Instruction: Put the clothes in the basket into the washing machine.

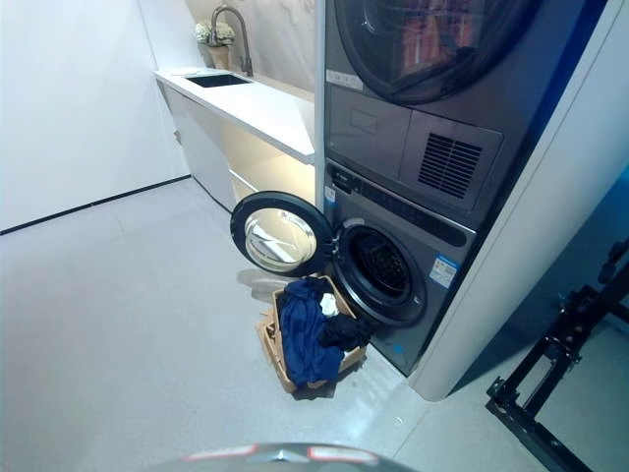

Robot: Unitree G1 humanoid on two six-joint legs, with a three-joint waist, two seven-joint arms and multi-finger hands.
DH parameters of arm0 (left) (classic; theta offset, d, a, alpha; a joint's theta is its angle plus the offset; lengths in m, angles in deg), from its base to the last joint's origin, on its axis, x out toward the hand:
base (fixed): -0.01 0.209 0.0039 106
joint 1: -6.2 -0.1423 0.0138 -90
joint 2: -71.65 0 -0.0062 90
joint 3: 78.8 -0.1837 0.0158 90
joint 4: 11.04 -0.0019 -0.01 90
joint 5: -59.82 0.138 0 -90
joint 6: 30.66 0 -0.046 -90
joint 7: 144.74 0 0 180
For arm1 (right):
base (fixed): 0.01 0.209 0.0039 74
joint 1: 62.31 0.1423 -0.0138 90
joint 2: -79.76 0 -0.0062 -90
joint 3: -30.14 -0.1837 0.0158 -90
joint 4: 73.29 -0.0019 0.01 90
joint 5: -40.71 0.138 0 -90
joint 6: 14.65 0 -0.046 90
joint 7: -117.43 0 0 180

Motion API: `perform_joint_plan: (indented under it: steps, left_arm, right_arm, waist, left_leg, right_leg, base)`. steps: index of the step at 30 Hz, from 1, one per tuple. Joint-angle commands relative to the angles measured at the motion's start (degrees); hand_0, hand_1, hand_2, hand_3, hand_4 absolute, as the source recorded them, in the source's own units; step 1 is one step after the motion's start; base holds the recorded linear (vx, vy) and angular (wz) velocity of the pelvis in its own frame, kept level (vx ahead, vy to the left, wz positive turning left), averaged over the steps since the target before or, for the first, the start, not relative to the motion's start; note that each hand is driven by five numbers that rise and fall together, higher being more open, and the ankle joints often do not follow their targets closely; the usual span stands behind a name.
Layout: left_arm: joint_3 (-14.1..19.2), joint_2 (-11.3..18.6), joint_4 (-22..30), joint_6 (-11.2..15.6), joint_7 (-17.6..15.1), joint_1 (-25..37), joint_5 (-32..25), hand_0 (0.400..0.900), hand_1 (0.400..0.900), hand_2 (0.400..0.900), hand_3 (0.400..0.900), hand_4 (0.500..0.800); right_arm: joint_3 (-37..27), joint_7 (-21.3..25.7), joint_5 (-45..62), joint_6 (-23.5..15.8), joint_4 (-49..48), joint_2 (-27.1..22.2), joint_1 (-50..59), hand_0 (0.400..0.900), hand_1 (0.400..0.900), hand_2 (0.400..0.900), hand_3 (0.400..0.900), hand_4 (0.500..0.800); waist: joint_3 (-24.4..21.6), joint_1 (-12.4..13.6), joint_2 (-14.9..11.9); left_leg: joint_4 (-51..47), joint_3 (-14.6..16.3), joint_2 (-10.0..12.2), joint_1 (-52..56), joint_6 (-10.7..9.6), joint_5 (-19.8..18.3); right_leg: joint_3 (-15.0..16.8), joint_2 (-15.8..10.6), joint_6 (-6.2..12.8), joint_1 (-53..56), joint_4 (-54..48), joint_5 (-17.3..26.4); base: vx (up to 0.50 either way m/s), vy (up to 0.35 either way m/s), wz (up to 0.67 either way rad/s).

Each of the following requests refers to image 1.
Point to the round washing machine door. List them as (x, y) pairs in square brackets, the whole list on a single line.
[(277, 236)]

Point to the wooden laundry basket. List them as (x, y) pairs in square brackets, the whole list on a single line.
[(354, 356)]

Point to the grey front-load washing machine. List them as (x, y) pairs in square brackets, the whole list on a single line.
[(432, 314)]

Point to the white garment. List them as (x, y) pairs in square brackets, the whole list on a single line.
[(328, 304)]

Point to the black garment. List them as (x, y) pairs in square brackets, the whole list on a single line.
[(346, 332)]

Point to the dark blue garment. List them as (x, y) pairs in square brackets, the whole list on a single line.
[(307, 339)]

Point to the white counter cabinet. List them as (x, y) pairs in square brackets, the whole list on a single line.
[(236, 128)]

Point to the grey stacked dryer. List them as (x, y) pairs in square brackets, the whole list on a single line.
[(417, 98)]

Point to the black sink basin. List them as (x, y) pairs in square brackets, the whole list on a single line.
[(216, 80)]

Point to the beige flower vase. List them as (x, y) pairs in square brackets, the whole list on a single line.
[(221, 56)]

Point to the bronze gooseneck faucet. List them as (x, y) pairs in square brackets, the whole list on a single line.
[(236, 34)]

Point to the white appliance surround cabinet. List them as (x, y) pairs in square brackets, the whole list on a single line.
[(531, 221)]

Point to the silver robot torso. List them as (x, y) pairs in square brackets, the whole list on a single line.
[(280, 457)]

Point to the white flower bouquet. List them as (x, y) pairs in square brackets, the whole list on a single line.
[(213, 33)]

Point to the black metal frame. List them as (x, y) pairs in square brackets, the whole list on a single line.
[(555, 364)]

